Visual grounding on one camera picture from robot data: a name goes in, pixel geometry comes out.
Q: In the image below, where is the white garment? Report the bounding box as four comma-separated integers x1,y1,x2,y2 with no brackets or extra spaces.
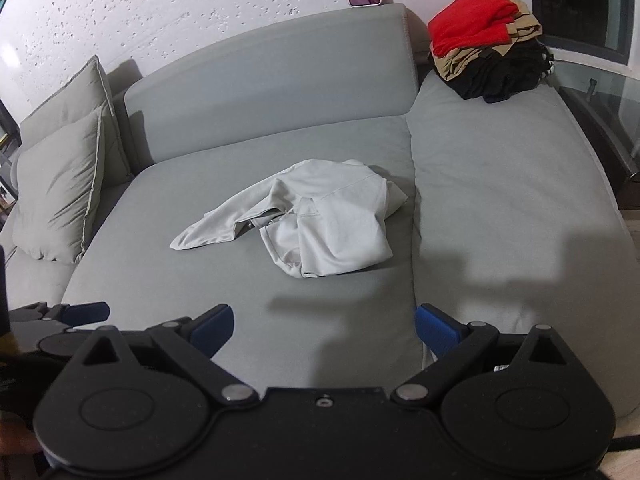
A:
169,158,407,279

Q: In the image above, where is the black folded garment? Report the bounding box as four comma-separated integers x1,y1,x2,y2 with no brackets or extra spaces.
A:
440,40,557,105

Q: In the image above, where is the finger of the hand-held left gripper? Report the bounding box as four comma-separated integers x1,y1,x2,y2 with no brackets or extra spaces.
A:
47,301,110,328

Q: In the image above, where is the dark window frame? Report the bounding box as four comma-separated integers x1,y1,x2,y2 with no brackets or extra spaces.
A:
530,0,640,68

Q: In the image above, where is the glass table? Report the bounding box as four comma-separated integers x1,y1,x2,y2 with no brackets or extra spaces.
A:
545,35,640,206

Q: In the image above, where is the grey sofa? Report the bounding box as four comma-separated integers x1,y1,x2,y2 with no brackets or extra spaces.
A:
0,2,633,421

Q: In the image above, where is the stack of folded clothes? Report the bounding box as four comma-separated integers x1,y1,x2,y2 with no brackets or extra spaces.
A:
432,0,544,82

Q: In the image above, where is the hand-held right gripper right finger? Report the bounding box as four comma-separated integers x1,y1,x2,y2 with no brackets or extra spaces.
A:
391,302,574,405

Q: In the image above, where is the red folded garment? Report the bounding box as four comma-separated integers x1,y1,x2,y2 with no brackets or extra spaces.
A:
428,0,521,58

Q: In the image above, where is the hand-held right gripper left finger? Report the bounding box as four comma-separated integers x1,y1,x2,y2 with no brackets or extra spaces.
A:
74,303,260,404

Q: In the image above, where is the grey pillow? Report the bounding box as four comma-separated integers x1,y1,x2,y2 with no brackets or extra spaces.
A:
11,107,106,265
20,55,133,191

